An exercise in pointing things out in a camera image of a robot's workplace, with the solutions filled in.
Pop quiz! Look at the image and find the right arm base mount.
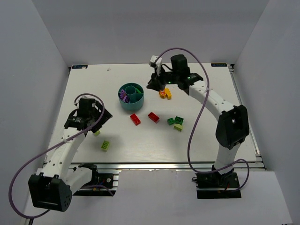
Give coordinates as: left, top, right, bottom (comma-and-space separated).
191, 172, 241, 199

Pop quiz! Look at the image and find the left red lego brick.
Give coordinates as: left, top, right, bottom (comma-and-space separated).
130, 113, 141, 126

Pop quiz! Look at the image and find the dark green lego brick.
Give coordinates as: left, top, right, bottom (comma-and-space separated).
174, 116, 184, 125

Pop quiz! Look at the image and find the teal round divided container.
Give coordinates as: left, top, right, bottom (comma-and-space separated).
118, 82, 144, 112

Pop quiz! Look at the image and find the left blue corner label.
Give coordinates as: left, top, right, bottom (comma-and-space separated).
71, 65, 88, 69

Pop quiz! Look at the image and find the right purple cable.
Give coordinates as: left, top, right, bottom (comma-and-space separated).
154, 47, 250, 194

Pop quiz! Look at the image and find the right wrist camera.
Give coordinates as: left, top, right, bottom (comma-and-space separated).
149, 55, 162, 76

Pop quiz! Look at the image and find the blue corner label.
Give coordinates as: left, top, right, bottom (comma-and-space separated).
71, 65, 88, 69
211, 63, 227, 67

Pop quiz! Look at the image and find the pale green sloped lego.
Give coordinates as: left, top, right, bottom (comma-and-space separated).
173, 124, 183, 132

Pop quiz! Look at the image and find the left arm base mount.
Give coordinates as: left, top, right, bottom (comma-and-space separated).
74, 171, 119, 197

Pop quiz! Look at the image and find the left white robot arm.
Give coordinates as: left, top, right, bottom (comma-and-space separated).
28, 97, 112, 212

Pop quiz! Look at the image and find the red lego brick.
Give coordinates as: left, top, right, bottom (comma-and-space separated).
148, 112, 160, 123
130, 113, 141, 126

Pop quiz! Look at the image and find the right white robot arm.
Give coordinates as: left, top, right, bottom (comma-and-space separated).
147, 54, 249, 175

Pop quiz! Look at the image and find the purple cable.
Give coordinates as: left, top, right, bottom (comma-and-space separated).
154, 47, 250, 194
8, 93, 115, 218

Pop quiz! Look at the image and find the right blue corner label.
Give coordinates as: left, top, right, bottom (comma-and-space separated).
211, 63, 227, 67

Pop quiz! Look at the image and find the small green lego brick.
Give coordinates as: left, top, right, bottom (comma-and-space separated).
167, 118, 175, 126

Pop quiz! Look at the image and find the right red lego brick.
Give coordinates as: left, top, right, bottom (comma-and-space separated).
148, 112, 160, 123

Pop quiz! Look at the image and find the yellow orange lego figure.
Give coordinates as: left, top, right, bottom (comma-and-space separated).
159, 88, 172, 100

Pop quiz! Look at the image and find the purple lego brick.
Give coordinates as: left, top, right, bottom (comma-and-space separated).
119, 89, 127, 101
120, 95, 130, 104

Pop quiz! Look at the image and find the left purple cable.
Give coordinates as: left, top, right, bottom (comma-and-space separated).
8, 93, 115, 218

